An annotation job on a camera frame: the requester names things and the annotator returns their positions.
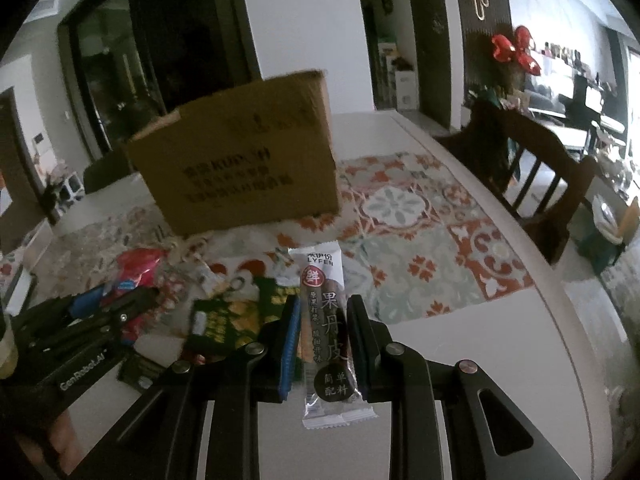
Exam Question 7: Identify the cream snack packet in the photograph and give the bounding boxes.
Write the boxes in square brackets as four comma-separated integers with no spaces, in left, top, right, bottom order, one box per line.
[200,259,253,302]

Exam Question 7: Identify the glass sliding door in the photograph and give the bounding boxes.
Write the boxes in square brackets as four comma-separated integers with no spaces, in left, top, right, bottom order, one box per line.
[57,0,263,161]

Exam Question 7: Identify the dark door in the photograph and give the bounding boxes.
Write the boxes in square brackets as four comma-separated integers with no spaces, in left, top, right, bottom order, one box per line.
[406,0,452,128]

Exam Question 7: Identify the white brown fruit strip packet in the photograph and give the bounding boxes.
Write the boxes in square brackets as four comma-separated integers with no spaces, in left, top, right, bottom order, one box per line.
[289,246,377,431]

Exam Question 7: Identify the red bow decoration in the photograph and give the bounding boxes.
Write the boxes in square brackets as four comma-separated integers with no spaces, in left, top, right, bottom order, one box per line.
[491,25,544,77]

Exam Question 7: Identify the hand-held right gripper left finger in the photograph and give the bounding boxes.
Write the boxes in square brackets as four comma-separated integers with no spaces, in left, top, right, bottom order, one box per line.
[70,294,303,480]

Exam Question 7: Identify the red snack packet blue label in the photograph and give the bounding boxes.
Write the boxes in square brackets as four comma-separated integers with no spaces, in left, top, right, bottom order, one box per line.
[102,247,171,346]

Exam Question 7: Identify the dark green yellow snack packet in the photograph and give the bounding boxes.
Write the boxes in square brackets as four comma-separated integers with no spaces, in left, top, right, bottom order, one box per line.
[190,299,262,358]

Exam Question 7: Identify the patterned floral table mat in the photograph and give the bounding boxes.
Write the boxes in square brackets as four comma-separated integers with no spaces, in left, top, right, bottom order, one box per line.
[0,152,536,321]

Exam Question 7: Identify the white storage box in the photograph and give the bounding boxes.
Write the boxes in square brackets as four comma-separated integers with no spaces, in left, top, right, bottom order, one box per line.
[395,70,419,111]

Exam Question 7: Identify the dark wooden chair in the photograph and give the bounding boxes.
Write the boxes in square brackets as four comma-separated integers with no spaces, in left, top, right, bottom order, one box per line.
[434,99,601,267]

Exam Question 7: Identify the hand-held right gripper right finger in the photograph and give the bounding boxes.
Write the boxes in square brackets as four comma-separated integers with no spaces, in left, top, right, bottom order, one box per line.
[346,294,571,480]

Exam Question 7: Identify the brown cardboard box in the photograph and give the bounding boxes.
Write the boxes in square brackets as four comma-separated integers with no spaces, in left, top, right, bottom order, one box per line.
[124,70,342,237]

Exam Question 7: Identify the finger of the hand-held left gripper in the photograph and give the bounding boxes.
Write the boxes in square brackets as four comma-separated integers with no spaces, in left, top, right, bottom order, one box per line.
[14,282,109,337]
[34,287,160,361]

